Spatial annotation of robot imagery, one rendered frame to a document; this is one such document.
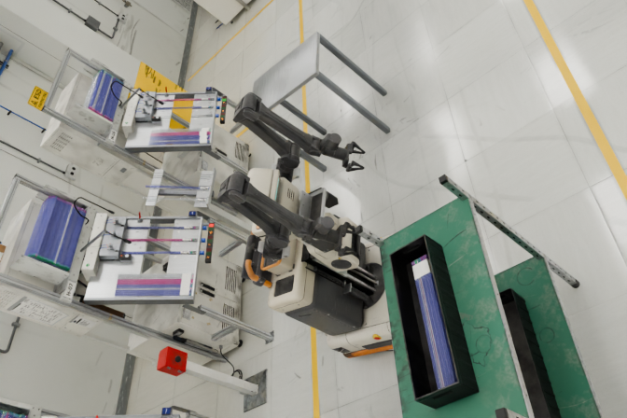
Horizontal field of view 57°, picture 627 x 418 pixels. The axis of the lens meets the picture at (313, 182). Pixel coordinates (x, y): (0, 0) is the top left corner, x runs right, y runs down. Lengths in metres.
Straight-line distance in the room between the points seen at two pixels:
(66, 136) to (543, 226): 3.64
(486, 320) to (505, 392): 0.24
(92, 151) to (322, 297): 2.71
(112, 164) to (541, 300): 3.70
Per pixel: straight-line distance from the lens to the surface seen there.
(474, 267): 2.16
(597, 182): 3.27
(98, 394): 5.78
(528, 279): 2.77
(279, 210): 2.35
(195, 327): 4.37
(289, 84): 4.18
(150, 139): 5.06
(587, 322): 3.00
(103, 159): 5.20
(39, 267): 4.12
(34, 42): 7.05
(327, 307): 3.13
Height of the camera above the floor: 2.62
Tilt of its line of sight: 33 degrees down
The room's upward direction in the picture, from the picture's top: 57 degrees counter-clockwise
